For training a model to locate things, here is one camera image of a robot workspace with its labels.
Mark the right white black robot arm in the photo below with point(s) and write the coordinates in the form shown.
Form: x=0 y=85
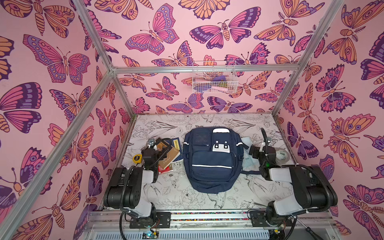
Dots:
x=312 y=191

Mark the black handled screwdriver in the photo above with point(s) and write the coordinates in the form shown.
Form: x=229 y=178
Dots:
x=309 y=230

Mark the clear tape roll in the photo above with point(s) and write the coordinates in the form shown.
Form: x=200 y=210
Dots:
x=282 y=157

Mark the clear plastic pouch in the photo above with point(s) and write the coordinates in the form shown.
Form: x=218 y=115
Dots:
x=249 y=163

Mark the white wire wall basket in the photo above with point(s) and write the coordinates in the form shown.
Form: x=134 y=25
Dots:
x=214 y=79

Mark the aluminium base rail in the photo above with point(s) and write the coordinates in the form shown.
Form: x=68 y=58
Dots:
x=208 y=225

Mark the navy blue student backpack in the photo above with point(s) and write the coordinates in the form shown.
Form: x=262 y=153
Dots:
x=213 y=159

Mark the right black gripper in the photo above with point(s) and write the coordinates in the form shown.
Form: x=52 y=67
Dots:
x=256 y=151

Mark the dark blue book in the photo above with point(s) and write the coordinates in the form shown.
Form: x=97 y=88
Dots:
x=177 y=144

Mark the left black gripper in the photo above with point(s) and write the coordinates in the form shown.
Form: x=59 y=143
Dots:
x=154 y=152

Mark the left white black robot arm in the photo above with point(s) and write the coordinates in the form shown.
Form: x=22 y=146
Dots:
x=125 y=191

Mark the yellow tape measure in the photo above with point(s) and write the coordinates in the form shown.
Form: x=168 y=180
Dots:
x=137 y=159

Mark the brown gold hardcover book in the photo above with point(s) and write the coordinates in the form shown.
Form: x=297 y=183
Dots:
x=171 y=155

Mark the red thin booklet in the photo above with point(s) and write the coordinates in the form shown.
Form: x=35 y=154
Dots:
x=166 y=170

